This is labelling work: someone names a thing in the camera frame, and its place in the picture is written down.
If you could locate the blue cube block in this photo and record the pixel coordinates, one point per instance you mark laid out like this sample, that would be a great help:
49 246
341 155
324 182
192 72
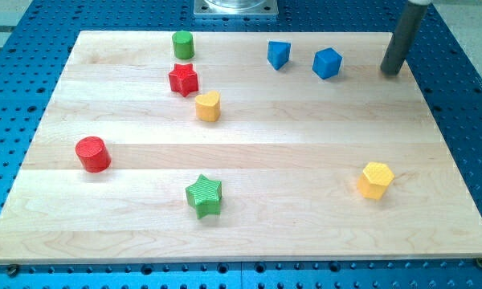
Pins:
327 63

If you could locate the green star block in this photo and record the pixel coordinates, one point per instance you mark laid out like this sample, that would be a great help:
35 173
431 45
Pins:
205 196

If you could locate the green cylinder block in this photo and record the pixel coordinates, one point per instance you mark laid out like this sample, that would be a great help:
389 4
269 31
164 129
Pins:
183 44

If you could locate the light wooden board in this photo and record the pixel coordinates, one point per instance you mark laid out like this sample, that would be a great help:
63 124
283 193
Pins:
288 147

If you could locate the blue triangular prism block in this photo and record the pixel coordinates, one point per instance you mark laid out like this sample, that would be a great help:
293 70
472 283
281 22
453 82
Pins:
278 54

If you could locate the yellow heart block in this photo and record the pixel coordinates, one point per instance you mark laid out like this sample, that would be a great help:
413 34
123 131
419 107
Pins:
207 106

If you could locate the red star block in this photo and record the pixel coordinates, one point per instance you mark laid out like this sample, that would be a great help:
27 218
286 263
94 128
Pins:
183 79

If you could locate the yellow hexagon block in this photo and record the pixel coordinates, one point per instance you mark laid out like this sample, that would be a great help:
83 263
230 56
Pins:
375 179

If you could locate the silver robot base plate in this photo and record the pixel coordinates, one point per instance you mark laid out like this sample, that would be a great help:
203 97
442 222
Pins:
235 7

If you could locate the blue perforated metal table plate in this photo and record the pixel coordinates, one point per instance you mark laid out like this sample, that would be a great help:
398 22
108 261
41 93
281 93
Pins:
43 36

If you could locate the red cylinder block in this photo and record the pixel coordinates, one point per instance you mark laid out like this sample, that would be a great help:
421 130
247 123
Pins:
93 154

